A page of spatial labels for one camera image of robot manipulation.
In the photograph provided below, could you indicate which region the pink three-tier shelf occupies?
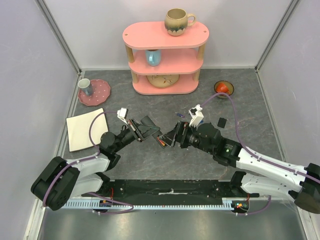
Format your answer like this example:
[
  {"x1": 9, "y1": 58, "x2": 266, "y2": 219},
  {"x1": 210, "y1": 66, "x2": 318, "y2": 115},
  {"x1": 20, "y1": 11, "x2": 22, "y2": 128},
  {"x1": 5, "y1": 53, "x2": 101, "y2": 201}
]
[{"x1": 122, "y1": 21, "x2": 210, "y2": 95}]

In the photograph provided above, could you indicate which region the pink dotted plate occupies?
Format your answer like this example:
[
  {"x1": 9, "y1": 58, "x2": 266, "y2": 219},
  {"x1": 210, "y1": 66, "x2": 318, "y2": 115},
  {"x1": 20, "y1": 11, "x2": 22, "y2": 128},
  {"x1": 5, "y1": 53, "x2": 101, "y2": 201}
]
[{"x1": 77, "y1": 79, "x2": 111, "y2": 107}]

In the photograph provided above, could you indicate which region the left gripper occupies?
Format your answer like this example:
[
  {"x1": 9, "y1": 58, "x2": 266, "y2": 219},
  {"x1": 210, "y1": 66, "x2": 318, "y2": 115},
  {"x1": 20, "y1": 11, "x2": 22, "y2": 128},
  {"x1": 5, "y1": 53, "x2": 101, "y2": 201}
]
[{"x1": 113, "y1": 118, "x2": 160, "y2": 153}]

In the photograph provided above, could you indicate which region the cream square plate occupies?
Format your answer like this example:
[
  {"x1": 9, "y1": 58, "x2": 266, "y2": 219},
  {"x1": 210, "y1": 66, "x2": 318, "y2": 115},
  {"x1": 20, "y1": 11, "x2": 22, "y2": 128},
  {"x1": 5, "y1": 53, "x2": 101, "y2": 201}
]
[{"x1": 66, "y1": 108, "x2": 108, "y2": 152}]

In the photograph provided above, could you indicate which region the light blue mug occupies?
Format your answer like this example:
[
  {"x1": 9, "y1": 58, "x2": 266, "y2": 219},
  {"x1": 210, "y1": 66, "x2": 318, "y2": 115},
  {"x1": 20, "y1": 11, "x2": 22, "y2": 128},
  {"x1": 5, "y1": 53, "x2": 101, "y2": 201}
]
[{"x1": 145, "y1": 49, "x2": 161, "y2": 67}]

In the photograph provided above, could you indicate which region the black remote control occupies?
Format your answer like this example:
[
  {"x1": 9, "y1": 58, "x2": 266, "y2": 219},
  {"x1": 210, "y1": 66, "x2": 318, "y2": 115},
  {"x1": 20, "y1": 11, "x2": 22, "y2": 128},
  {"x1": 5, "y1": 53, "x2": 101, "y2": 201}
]
[{"x1": 140, "y1": 115, "x2": 166, "y2": 149}]

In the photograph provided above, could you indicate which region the black battery cover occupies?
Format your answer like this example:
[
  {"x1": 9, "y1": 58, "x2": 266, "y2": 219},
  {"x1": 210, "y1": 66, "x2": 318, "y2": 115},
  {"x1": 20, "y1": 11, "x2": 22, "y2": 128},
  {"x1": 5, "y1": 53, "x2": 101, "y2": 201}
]
[{"x1": 217, "y1": 117, "x2": 227, "y2": 129}]

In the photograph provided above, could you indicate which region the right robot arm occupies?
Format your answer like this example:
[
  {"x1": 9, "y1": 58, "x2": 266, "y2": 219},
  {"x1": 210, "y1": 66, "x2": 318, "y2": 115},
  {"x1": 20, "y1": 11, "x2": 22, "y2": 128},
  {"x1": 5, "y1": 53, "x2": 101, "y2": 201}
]
[{"x1": 159, "y1": 121, "x2": 320, "y2": 214}]

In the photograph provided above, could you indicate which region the brown patterned bowl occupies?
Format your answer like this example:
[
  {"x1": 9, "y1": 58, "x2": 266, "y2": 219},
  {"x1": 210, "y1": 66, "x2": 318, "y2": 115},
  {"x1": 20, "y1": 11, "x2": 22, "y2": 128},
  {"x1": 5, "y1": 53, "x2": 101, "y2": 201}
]
[{"x1": 214, "y1": 80, "x2": 234, "y2": 96}]

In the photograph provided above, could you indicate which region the beige floral plate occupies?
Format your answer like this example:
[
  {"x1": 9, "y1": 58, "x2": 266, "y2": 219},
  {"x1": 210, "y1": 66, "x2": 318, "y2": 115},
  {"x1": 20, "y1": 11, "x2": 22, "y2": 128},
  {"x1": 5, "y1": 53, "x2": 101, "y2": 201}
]
[{"x1": 146, "y1": 74, "x2": 180, "y2": 88}]

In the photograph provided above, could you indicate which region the orange cup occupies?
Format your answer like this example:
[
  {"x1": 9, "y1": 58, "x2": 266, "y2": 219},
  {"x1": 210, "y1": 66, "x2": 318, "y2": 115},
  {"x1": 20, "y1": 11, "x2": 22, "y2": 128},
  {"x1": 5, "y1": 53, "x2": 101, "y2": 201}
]
[{"x1": 215, "y1": 82, "x2": 230, "y2": 95}]

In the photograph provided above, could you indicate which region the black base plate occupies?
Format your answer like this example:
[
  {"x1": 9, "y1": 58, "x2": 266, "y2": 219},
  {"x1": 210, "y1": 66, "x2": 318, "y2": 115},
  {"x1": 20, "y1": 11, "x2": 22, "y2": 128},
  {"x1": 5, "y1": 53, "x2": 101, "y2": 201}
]
[{"x1": 96, "y1": 179, "x2": 248, "y2": 205}]

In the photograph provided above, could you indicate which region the beige ceramic mug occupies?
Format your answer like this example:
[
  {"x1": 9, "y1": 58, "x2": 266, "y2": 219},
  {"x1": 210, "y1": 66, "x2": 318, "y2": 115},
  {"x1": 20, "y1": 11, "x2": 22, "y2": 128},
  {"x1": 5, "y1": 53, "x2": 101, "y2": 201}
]
[{"x1": 164, "y1": 8, "x2": 197, "y2": 37}]

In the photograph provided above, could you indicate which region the white cable duct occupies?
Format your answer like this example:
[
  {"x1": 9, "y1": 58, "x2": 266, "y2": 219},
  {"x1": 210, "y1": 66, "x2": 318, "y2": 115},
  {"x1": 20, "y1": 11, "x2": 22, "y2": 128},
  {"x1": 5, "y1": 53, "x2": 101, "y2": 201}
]
[{"x1": 59, "y1": 196, "x2": 267, "y2": 210}]

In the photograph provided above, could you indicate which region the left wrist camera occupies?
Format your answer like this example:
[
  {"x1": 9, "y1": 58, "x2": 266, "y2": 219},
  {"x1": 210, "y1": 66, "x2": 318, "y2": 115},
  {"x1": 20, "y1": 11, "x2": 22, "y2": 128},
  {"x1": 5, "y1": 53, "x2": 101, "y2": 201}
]
[{"x1": 117, "y1": 107, "x2": 129, "y2": 125}]

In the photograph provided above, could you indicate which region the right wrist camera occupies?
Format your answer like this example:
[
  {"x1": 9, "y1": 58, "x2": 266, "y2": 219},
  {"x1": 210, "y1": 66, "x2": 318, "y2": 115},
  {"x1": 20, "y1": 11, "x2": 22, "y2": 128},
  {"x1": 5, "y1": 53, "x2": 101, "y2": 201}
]
[{"x1": 188, "y1": 104, "x2": 204, "y2": 128}]

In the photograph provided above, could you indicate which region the grey white mug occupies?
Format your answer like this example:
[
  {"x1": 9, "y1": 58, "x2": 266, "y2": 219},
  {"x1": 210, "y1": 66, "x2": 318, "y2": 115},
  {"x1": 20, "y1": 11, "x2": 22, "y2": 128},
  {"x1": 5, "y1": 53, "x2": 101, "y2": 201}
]
[{"x1": 77, "y1": 78, "x2": 94, "y2": 96}]

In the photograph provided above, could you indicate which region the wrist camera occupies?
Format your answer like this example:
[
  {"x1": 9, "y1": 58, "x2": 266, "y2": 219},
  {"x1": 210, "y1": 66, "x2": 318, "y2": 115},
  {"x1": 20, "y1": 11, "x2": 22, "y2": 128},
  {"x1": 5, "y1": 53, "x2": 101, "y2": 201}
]
[
  {"x1": 188, "y1": 104, "x2": 204, "y2": 128},
  {"x1": 117, "y1": 107, "x2": 129, "y2": 125}
]

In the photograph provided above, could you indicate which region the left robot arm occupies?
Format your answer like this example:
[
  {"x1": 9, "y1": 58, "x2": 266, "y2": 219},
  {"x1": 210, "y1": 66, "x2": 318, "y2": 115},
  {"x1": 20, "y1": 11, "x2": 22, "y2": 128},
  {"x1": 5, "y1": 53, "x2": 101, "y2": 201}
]
[{"x1": 30, "y1": 116, "x2": 161, "y2": 211}]

